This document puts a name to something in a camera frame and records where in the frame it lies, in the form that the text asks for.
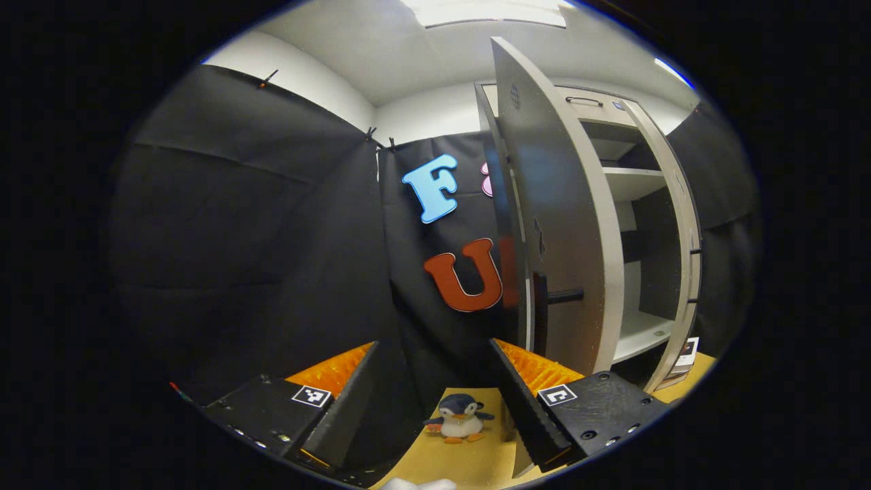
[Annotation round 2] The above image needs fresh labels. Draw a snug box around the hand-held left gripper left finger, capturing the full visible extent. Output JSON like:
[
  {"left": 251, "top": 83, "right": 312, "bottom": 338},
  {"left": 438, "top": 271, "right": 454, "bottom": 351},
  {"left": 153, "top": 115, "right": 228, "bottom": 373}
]
[{"left": 201, "top": 340, "right": 380, "bottom": 470}]

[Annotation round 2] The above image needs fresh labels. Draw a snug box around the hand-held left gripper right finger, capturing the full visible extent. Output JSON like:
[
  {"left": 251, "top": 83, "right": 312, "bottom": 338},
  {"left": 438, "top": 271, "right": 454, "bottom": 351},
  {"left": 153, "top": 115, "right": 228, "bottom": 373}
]
[{"left": 488, "top": 338, "right": 673, "bottom": 474}]

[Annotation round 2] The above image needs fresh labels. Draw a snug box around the grey cabinet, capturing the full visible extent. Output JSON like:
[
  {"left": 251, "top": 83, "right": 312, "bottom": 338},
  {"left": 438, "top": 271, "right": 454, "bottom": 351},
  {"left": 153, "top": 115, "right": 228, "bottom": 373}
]
[{"left": 474, "top": 82, "right": 702, "bottom": 395}]

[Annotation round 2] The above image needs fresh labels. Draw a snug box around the grey cabinet door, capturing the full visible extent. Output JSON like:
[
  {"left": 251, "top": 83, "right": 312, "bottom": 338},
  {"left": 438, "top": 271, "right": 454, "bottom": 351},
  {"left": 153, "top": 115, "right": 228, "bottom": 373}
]
[
  {"left": 474, "top": 37, "right": 625, "bottom": 477},
  {"left": 623, "top": 99, "right": 703, "bottom": 394}
]

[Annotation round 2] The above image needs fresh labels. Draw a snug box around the grey cabinet drawer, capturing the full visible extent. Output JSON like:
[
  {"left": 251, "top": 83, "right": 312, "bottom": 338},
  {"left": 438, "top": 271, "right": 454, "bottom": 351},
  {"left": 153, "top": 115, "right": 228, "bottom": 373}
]
[{"left": 555, "top": 87, "right": 644, "bottom": 127}]

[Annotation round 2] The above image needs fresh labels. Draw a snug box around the penguin plush toy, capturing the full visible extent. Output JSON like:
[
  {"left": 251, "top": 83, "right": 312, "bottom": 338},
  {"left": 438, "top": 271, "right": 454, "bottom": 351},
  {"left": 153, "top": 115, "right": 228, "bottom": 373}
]
[{"left": 423, "top": 393, "right": 496, "bottom": 444}]

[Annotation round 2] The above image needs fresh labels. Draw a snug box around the white printed booklet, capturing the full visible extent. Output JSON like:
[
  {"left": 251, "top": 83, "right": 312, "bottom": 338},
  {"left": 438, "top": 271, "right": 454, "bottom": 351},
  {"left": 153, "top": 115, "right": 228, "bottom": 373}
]
[{"left": 670, "top": 337, "right": 700, "bottom": 375}]

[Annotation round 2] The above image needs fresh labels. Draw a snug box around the black backdrop cloth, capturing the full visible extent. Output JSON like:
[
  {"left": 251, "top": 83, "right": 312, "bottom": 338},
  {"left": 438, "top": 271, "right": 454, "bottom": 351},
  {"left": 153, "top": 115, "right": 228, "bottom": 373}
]
[{"left": 105, "top": 65, "right": 759, "bottom": 470}]

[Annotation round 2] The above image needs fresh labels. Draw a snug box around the rectangular ceiling light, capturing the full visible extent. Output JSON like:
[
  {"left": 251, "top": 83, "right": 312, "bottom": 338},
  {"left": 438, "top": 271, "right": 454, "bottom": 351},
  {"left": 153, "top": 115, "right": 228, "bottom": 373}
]
[
  {"left": 401, "top": 0, "right": 567, "bottom": 28},
  {"left": 655, "top": 58, "right": 695, "bottom": 89}
]

